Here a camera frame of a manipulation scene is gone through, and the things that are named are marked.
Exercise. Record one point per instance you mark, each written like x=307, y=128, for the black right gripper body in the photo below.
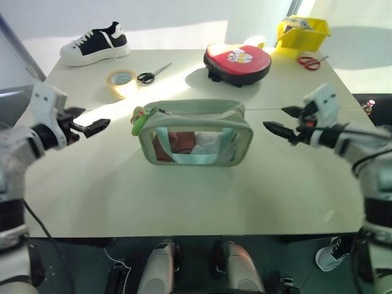
x=306, y=127

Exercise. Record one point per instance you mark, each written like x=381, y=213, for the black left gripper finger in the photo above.
x=76, y=111
x=95, y=126

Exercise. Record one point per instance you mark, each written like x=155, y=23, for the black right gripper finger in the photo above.
x=280, y=130
x=292, y=111

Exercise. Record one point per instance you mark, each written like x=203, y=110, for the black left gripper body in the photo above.
x=68, y=130

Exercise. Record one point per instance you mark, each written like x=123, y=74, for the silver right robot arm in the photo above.
x=364, y=144

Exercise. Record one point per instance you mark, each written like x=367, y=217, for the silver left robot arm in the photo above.
x=18, y=153

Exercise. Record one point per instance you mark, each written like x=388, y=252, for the green transparent toiletry bag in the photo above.
x=196, y=107

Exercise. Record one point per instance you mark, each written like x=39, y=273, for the yellow tape roll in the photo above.
x=114, y=87

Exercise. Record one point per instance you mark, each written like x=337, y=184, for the green zipper charm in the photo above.
x=139, y=124

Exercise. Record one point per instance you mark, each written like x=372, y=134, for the small bottle with pink cap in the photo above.
x=369, y=107

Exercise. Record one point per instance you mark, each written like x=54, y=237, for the black and white sneaker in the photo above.
x=92, y=46

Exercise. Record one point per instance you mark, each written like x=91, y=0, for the yellow plastic bin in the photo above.
x=301, y=41

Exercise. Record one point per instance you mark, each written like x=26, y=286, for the white cloth item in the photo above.
x=208, y=144

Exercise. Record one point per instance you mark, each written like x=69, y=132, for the red and black boxing pad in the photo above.
x=235, y=59

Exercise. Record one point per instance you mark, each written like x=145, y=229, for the black side table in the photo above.
x=382, y=107

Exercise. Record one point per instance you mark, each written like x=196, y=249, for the reddish brown cloth item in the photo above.
x=180, y=142

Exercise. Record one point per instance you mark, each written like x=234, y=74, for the grey printed booklet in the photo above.
x=295, y=23

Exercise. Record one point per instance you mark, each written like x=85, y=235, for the white sneaker with black stripes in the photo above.
x=332, y=254

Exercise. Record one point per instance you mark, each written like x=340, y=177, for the silver right robot leg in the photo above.
x=242, y=269

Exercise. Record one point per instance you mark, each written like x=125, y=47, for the silver robot leg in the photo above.
x=242, y=269
x=157, y=269

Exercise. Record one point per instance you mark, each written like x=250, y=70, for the silver left robot leg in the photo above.
x=157, y=269

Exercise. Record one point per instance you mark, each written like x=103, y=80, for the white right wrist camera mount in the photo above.
x=323, y=102

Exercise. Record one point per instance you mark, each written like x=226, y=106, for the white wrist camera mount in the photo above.
x=44, y=101
x=323, y=102

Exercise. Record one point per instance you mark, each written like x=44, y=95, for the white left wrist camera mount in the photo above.
x=44, y=101

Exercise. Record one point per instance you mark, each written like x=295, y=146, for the grey slanted frame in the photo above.
x=27, y=58

